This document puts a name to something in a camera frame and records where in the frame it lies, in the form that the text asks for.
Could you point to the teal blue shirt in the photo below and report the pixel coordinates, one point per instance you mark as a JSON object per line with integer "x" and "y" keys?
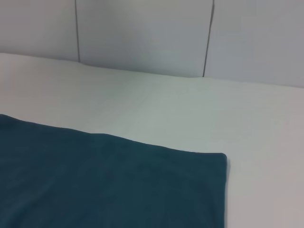
{"x": 107, "y": 185}

